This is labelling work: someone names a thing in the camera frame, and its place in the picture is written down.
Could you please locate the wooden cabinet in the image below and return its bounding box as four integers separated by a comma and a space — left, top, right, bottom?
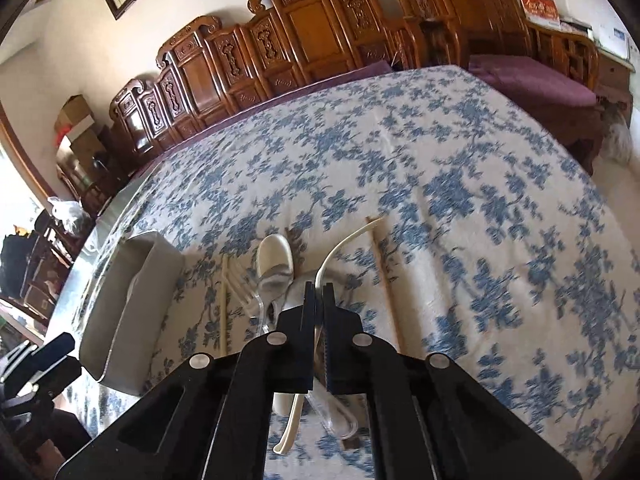
594, 50, 635, 103

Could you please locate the long carved wooden sofa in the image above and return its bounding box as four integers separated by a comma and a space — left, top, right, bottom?
109, 0, 418, 163

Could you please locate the cream chopstick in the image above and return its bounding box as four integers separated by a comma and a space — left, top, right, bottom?
215, 260, 232, 358

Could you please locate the person's dark clothing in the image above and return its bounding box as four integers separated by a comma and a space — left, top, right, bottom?
42, 407, 95, 466

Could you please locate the black bag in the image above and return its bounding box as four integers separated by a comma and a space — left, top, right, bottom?
0, 232, 51, 306

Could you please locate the purple sofa cushion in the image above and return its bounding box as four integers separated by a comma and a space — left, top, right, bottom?
145, 60, 396, 166

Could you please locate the metal tray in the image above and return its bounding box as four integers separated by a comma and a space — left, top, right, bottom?
77, 231, 185, 397

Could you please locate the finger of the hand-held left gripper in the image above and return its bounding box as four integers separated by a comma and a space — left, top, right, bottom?
30, 334, 76, 368
27, 359, 83, 401

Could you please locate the white plastic bag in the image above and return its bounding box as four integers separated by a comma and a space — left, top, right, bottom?
47, 197, 95, 235

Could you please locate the carved wooden armchair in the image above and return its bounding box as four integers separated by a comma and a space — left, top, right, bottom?
390, 0, 603, 166

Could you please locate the stack of cardboard boxes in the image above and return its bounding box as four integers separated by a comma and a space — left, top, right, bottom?
54, 95, 108, 163

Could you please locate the light wooden chopstick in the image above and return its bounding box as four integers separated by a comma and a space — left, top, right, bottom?
366, 216, 406, 355

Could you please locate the purple armchair cushion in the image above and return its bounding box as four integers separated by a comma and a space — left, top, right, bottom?
469, 54, 597, 107

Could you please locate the blue floral tablecloth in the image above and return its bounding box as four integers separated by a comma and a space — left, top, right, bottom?
65, 65, 633, 480

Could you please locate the wooden chair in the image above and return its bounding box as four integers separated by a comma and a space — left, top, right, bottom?
22, 210, 81, 316

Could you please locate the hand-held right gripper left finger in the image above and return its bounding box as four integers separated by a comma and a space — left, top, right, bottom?
55, 282, 318, 480

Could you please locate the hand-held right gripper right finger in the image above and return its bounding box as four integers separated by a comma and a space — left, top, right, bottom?
322, 282, 583, 480

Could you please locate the white fluffy bundle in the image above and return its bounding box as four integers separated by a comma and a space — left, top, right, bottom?
599, 99, 637, 166

